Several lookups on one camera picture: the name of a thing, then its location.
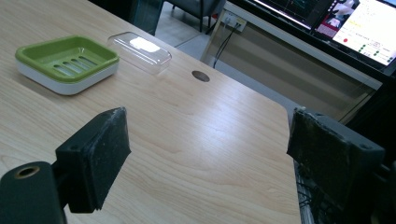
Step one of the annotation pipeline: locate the round cable hole cover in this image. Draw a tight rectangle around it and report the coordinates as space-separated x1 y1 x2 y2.
191 70 211 83

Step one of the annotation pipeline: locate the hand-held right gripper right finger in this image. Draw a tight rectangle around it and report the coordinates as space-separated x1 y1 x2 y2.
286 106 387 216

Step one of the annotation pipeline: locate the computer monitor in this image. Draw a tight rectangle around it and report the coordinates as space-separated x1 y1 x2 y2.
248 0 396 68

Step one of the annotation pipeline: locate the white power strip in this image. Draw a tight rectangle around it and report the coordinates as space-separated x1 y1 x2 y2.
221 10 248 32

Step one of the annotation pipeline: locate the black cable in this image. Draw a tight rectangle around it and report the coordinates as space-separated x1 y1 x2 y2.
212 21 242 69

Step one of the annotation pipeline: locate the clear plastic lid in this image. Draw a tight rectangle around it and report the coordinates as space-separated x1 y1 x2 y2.
106 31 173 76

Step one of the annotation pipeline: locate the white desk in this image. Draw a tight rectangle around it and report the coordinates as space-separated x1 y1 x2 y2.
200 1 384 125

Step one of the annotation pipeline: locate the dark chair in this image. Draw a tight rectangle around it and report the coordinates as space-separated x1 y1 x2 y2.
166 0 227 33

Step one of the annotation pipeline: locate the green and white soap dish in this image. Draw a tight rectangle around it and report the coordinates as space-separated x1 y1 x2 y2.
14 35 120 96

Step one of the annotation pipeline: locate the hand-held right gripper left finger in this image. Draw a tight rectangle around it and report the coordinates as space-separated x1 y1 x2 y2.
50 106 132 215

